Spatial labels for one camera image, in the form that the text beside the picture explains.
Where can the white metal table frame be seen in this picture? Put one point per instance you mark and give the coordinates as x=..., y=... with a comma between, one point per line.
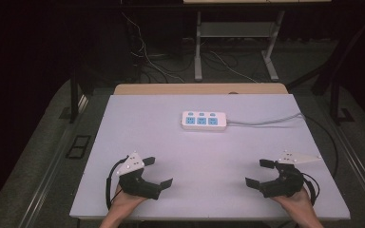
x=237, y=30

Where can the white board sheet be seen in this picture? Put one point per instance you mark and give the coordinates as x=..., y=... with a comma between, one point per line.
x=202, y=158

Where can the black floor socket frame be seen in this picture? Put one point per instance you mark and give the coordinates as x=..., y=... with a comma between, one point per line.
x=78, y=146

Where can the person's left hand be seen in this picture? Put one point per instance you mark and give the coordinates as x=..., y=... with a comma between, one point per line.
x=125, y=202

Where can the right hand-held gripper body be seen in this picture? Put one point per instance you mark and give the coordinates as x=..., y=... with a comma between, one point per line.
x=286, y=183

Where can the person's right hand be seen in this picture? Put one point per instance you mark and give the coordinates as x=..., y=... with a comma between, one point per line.
x=296, y=204

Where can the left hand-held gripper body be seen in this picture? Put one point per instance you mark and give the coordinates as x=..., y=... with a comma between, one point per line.
x=136, y=185

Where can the white power strip blue sockets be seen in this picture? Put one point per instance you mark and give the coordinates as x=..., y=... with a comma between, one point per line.
x=203, y=121

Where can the black metal stand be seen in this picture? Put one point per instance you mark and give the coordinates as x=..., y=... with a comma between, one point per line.
x=334, y=79
x=73, y=95

